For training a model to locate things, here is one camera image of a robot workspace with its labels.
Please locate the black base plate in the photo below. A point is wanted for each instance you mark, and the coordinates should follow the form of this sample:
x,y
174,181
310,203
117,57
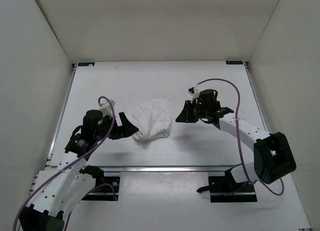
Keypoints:
x,y
221,190
106,189

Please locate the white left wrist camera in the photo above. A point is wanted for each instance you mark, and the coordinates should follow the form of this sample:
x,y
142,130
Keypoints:
x,y
105,107

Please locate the white pleated skirt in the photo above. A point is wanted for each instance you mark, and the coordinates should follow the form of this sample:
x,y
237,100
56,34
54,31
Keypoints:
x,y
153,120

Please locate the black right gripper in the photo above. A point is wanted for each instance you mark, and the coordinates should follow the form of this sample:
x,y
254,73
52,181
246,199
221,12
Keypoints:
x,y
185,116

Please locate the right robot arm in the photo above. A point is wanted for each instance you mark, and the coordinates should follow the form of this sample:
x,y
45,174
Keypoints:
x,y
272,155

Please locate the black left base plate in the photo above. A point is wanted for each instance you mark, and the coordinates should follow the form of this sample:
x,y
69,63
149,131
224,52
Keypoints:
x,y
106,189

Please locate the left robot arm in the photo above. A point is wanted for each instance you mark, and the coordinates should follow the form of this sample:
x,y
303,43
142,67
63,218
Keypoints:
x,y
51,204

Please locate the aluminium front table rail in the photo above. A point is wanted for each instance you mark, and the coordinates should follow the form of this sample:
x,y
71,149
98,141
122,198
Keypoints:
x,y
165,169

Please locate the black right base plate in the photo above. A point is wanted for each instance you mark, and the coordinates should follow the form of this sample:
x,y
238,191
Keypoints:
x,y
221,190

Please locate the corner marker tag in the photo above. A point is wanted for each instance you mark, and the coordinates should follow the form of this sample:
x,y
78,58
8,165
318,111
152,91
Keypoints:
x,y
86,64
234,62

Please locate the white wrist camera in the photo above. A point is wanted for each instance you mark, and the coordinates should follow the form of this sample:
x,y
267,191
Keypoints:
x,y
105,107
194,92

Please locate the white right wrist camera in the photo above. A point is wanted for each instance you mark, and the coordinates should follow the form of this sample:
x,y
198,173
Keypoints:
x,y
194,92

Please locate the right corner marker tag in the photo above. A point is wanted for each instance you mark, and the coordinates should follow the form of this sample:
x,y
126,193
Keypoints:
x,y
234,62

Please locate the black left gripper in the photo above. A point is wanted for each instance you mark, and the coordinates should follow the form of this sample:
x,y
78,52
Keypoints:
x,y
126,128

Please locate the left corner marker tag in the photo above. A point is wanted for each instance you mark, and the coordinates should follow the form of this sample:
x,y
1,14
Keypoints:
x,y
86,64

